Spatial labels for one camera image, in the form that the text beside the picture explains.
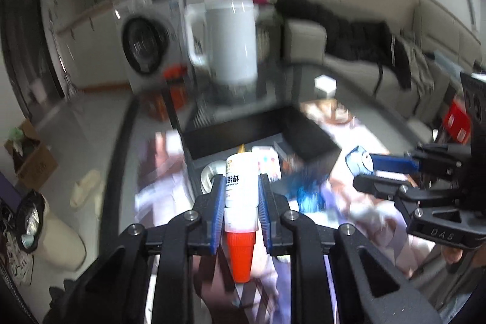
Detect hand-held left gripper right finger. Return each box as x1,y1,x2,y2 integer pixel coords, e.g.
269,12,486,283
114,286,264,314
258,173,443,324

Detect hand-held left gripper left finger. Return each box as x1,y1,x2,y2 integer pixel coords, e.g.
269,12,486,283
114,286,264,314
43,174,226,324

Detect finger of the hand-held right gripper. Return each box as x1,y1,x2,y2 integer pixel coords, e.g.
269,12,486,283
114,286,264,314
370,144,473,178
352,173,462,222

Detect small blue bottle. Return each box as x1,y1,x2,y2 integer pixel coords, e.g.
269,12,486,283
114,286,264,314
345,146,376,178
289,172,327,213

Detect white glue bottle red cap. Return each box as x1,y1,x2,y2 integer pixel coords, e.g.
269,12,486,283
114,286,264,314
224,144,259,284

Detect black cardboard box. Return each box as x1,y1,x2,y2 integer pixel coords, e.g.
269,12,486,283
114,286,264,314
181,106,341,182

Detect person's right hand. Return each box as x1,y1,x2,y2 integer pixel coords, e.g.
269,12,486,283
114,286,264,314
440,246,475,273

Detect white tape roll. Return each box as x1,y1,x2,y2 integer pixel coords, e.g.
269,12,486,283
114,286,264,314
200,161,228,193

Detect printed table mat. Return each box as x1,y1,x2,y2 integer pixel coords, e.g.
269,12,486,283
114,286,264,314
135,98,426,309

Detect red container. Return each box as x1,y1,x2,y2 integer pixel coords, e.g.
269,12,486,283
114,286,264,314
442,100,471,144

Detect grey garment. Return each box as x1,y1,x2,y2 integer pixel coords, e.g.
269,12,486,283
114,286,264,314
395,36,437,97

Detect small white box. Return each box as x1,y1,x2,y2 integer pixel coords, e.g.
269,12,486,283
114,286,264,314
314,75,337,97

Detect cream slipper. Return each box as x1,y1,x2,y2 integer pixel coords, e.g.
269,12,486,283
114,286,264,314
70,170,102,209

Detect red paper packet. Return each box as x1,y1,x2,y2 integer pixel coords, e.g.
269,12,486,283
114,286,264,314
163,67,188,120

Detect black padded jacket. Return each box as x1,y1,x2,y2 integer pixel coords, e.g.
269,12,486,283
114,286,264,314
274,0,412,89

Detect light grey sofa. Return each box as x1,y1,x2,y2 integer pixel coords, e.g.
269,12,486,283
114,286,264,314
281,1,486,135

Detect white bin with black bag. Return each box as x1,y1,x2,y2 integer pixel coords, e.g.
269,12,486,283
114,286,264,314
17,191,87,269

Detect white electric kettle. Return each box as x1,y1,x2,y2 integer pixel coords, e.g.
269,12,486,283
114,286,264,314
184,0,259,85

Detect brown cardboard box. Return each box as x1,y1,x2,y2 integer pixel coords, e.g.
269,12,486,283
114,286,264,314
4,119,58,190

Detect white sneaker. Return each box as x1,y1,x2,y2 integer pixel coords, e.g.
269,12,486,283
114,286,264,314
0,229,35,287

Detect purple yoga mat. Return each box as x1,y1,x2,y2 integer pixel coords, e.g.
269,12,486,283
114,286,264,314
0,172,21,207

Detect white lower kitchen cabinets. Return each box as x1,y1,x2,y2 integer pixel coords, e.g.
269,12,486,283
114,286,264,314
53,0,122,44

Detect black framed glass door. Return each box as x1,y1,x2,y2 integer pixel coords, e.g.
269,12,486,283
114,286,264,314
0,0,65,112

